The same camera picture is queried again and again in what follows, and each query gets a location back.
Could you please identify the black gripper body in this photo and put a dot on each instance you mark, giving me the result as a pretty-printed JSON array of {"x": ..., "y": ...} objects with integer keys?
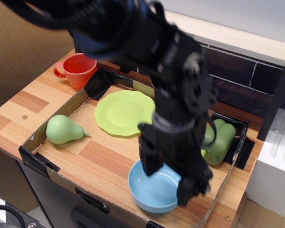
[{"x": 178, "y": 145}]

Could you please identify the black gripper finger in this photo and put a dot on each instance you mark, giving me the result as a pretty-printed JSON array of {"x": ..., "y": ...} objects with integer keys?
[
  {"x": 149, "y": 159},
  {"x": 187, "y": 189}
]

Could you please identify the light blue bowl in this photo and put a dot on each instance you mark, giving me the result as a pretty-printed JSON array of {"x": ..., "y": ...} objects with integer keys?
[{"x": 156, "y": 193}]

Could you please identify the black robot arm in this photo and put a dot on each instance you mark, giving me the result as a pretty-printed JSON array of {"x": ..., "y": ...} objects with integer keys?
[{"x": 137, "y": 33}]

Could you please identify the lime green plate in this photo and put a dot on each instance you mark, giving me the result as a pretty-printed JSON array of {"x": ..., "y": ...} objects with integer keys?
[{"x": 121, "y": 112}]

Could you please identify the cardboard fence with black tape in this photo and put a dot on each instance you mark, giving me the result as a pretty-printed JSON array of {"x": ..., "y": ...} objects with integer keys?
[{"x": 86, "y": 180}]

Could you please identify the green toy bell pepper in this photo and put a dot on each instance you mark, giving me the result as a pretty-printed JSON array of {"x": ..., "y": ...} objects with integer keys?
[{"x": 217, "y": 145}]

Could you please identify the dark brick pattern backboard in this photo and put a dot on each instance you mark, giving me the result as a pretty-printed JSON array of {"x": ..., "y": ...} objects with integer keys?
[{"x": 248, "y": 84}]

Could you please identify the green toy pear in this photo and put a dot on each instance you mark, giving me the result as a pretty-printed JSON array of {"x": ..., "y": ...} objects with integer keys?
[{"x": 60, "y": 129}]

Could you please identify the red cup with handle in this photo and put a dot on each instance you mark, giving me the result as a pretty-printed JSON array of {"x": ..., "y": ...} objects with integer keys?
[{"x": 77, "y": 69}]

